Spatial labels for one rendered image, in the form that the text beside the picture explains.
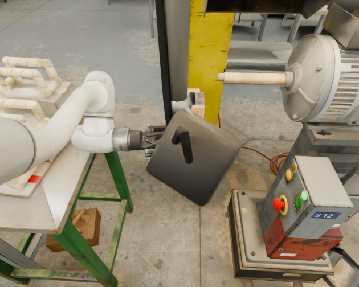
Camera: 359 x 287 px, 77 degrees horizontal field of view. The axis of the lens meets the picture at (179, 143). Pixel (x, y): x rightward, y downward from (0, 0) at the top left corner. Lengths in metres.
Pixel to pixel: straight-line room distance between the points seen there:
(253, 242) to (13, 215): 1.16
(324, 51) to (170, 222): 1.44
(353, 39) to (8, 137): 0.71
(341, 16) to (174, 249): 1.49
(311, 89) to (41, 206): 0.89
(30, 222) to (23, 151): 0.50
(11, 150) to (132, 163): 1.77
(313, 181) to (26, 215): 0.86
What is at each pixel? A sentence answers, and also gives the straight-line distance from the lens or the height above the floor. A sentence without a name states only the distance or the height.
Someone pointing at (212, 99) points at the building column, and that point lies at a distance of 1.84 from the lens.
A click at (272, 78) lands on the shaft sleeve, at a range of 0.75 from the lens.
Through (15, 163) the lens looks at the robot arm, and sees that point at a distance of 0.39.
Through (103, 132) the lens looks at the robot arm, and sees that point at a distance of 0.83.
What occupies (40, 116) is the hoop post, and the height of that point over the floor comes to 1.07.
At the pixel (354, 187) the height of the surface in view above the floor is 0.93.
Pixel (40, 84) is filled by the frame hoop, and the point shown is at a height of 1.16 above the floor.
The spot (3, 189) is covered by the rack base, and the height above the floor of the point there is 0.94.
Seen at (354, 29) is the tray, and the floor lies 1.42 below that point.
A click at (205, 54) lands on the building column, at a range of 1.66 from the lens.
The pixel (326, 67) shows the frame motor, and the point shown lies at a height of 1.34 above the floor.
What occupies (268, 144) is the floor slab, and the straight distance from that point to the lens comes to 2.39.
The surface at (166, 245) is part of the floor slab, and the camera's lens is 1.71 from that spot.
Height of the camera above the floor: 1.61
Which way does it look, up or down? 46 degrees down
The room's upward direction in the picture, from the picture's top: straight up
